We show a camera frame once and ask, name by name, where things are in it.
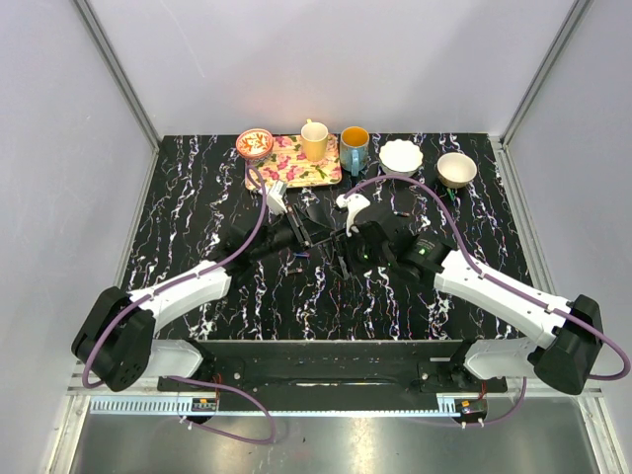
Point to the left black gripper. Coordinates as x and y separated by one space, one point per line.
306 232

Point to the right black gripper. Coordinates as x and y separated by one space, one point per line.
346 254

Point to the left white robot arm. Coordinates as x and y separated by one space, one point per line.
117 340

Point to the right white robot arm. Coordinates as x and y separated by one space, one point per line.
557 345

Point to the floral rectangular tray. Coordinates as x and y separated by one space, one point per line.
288 163

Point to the white scalloped plate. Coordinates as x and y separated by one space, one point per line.
400 157

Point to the yellow mug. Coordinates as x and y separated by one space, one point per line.
314 139

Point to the small red patterned bowl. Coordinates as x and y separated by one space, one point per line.
254 143

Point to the blue mug orange inside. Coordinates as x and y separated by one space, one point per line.
354 149

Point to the cream bowl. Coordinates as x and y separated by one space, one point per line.
456 170

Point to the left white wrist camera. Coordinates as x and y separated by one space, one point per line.
275 197

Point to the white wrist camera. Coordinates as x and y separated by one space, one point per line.
353 204
275 197

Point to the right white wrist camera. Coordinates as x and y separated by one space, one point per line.
353 204

